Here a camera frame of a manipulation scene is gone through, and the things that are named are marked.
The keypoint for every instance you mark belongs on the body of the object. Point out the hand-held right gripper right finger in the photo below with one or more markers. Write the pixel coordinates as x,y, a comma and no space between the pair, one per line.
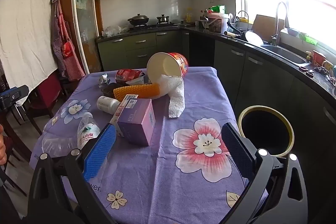
236,148

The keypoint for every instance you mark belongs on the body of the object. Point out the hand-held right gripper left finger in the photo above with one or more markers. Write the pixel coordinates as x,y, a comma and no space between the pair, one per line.
101,150

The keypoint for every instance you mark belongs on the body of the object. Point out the clear plastic water bottle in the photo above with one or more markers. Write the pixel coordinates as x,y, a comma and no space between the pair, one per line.
88,132

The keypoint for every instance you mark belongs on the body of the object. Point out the black yellow-rimmed trash bin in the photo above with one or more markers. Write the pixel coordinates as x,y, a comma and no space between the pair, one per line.
265,132

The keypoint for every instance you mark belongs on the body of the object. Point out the clear plastic container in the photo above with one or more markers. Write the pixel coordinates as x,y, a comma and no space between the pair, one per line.
57,146

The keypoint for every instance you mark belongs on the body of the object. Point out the white pill bottle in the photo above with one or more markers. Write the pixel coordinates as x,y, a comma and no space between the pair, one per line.
106,104

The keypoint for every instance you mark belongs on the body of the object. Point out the purple cardboard box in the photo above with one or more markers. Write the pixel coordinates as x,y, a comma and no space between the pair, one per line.
139,121

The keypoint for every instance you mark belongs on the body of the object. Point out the small white pink carton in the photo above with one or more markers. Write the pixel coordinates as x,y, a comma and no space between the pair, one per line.
127,101

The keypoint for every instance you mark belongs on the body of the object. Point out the orange foam net sleeve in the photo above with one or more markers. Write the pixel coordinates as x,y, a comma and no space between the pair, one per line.
136,90

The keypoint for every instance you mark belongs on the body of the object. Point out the white wrapper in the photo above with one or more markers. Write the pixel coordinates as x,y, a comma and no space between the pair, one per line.
103,80

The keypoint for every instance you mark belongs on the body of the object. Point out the white paper towel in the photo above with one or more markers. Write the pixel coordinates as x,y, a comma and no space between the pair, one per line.
176,98

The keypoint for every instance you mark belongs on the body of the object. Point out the white toothpaste tube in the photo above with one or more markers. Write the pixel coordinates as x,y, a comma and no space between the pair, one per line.
139,80

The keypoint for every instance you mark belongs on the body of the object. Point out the crushed red soda can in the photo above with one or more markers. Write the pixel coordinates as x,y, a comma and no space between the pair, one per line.
126,74

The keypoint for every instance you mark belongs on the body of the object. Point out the red instant noodle cup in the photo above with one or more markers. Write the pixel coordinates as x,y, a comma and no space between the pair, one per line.
173,64

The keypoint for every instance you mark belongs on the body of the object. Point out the person's left hand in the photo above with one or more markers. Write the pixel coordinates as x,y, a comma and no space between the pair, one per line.
2,145

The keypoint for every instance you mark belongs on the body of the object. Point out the red chair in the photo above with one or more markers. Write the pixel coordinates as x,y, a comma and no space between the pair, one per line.
46,90

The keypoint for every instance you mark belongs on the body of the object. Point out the purple floral tablecloth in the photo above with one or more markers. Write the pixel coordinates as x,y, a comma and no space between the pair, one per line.
157,174

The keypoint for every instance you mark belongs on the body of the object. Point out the red checked apron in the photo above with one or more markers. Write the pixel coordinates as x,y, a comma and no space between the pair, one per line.
65,56

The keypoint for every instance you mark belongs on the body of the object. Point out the white hanging cloth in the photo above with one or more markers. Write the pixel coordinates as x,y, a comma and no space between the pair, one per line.
23,29

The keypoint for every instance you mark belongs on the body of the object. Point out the scissors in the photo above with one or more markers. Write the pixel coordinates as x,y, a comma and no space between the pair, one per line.
305,69

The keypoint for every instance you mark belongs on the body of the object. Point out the steel kitchen sink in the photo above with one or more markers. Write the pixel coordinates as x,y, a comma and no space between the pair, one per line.
286,53

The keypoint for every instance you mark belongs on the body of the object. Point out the black stone countertop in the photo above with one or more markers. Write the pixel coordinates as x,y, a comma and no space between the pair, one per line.
323,82

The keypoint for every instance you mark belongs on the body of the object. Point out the white plate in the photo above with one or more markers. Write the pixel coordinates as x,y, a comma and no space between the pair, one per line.
254,37

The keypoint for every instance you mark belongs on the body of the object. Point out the green lower kitchen cabinets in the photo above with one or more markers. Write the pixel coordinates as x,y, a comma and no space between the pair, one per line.
147,48

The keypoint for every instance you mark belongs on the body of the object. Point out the wooden rolling pin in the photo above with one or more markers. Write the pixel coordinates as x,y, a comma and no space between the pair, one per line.
232,34

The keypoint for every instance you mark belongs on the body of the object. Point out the clear plastic bag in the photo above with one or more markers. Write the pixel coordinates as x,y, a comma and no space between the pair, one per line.
113,31

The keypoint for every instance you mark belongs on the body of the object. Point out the wooden cutting board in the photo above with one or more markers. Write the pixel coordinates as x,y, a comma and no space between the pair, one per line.
262,26

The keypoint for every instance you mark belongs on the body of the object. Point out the utensil holder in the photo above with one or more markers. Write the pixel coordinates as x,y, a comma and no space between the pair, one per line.
236,22

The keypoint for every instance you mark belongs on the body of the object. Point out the white lidded bucket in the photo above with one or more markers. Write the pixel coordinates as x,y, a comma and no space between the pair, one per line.
218,23

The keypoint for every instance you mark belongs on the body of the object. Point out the blue bowl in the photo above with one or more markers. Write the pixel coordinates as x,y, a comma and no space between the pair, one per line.
293,32

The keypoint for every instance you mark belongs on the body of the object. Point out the gas stove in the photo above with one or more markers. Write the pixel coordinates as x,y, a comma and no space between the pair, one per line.
152,27

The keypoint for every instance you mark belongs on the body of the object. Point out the steel kitchen faucet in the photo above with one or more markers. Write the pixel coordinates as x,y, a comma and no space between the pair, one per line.
277,19

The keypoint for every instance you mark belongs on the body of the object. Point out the black wok with lid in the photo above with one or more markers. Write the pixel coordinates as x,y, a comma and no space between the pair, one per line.
139,20

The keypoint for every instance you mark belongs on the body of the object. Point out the yellow oil bottle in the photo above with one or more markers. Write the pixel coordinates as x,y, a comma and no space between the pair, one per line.
189,16

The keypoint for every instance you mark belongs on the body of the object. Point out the green snack bag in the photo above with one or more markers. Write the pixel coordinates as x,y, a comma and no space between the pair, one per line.
218,8

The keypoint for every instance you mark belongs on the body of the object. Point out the dark cooking pot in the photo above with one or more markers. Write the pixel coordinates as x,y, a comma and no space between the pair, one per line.
163,19

